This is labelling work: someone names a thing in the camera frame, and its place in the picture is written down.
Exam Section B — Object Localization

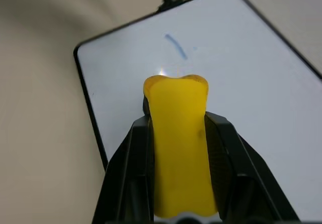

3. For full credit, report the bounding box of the yellow whiteboard eraser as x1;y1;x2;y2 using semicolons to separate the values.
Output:
143;73;218;218

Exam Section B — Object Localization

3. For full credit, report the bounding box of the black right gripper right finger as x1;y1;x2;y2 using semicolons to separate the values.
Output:
204;110;300;221

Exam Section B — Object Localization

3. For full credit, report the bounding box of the black clip on whiteboard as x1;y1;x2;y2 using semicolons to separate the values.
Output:
156;0;186;13

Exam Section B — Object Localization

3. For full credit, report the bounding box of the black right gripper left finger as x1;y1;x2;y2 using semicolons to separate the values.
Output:
91;115;155;224

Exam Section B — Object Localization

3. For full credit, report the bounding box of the black framed whiteboard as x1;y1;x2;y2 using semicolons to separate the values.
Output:
73;0;322;224

